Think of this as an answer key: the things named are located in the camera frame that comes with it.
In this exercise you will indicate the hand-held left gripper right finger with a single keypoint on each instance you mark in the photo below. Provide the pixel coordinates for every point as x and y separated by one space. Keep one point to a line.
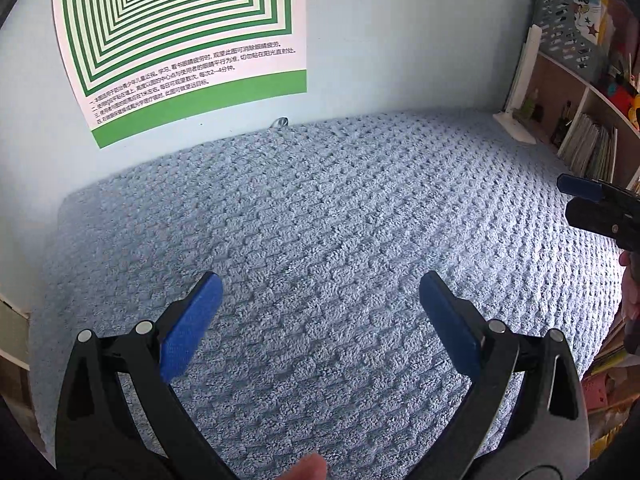
445 315

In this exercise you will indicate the wooden bookshelf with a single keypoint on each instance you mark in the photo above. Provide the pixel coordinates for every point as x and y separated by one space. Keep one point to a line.
565 85

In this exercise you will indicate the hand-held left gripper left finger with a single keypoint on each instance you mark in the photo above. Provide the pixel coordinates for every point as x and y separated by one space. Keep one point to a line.
195 320

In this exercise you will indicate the person's right hand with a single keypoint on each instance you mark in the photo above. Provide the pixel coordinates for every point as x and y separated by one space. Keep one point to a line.
631 285

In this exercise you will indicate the pile of colourful books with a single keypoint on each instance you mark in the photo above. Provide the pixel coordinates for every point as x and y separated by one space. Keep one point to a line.
612 375

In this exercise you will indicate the row of books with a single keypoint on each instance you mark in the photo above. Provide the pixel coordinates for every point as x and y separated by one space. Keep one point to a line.
590 147

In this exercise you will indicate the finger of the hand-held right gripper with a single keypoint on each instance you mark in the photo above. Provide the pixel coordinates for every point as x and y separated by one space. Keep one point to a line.
600 217
582 187

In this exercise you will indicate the grey perforated file holder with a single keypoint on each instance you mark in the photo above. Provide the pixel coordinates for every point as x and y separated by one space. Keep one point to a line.
567 35

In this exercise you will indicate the person's left hand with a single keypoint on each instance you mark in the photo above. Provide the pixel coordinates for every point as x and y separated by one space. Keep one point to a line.
305 470

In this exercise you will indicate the green white striped wall poster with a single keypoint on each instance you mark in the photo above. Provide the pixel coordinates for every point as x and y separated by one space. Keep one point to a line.
190 35

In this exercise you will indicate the wooden side shelf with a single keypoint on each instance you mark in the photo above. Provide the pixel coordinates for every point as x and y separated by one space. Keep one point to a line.
12 350

